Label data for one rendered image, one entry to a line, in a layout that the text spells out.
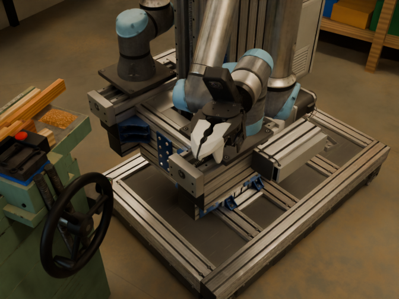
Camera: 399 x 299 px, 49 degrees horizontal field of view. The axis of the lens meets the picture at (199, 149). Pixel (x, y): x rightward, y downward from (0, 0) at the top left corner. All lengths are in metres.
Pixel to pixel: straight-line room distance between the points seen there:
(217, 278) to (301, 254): 0.54
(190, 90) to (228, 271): 0.94
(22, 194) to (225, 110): 0.57
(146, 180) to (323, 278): 0.93
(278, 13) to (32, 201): 0.76
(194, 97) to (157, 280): 1.17
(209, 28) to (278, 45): 0.22
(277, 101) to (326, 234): 1.13
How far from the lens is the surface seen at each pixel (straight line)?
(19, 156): 1.16
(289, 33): 1.17
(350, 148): 2.43
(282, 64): 1.21
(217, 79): 0.76
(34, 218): 1.18
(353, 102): 3.16
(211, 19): 1.06
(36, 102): 1.45
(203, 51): 1.04
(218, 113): 0.80
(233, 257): 1.82
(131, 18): 1.64
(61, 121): 1.39
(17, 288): 1.43
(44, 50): 3.80
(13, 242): 1.32
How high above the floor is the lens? 1.72
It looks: 41 degrees down
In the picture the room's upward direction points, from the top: straight up
